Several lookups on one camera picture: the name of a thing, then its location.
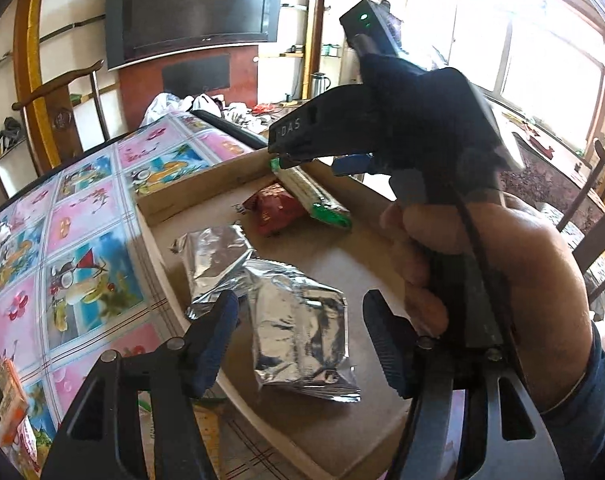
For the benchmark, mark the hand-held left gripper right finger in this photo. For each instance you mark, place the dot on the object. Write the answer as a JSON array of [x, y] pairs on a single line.
[[387, 340]]

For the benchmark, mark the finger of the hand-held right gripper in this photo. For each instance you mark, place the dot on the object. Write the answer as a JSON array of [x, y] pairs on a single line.
[[355, 165], [322, 125]]

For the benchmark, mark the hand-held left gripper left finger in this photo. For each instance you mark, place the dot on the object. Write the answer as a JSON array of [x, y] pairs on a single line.
[[217, 340]]

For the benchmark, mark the green ended cracker packet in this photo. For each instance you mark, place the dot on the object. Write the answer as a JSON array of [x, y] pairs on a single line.
[[307, 190]]

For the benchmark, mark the silver foil snack packet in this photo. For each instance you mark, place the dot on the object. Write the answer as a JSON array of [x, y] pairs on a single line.
[[297, 330], [212, 260]]

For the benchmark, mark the dark red snack packet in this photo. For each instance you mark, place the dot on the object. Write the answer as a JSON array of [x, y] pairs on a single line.
[[277, 210]]

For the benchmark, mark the cardboard box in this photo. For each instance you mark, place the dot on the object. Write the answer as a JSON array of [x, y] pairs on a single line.
[[332, 260]]

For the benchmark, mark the orange barcode snack packet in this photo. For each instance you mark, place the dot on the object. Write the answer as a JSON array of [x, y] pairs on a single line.
[[5, 400]]

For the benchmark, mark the person's right forearm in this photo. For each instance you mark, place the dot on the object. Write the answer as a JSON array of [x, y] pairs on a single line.
[[592, 400]]

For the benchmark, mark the person's right hand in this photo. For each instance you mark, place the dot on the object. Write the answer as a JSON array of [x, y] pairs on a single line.
[[542, 285]]

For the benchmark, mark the metal kettle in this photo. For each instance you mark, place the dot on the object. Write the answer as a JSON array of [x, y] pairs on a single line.
[[320, 85]]

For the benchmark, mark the black white bag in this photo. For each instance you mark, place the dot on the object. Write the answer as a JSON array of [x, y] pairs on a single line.
[[207, 104]]

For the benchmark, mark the black rectangular panel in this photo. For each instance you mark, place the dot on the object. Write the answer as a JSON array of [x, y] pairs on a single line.
[[197, 72]]

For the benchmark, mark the window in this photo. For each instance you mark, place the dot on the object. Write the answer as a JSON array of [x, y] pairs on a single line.
[[547, 50]]

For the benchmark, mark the white plastic bag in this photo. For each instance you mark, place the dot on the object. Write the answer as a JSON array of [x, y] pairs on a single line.
[[165, 107]]

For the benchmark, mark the black flat television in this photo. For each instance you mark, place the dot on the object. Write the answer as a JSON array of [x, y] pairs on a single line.
[[197, 5]]

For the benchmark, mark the golden wooden pillar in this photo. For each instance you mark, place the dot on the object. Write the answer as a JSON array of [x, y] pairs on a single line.
[[37, 60]]

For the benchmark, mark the black grey bundle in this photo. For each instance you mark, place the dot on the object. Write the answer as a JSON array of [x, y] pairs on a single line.
[[7, 135]]

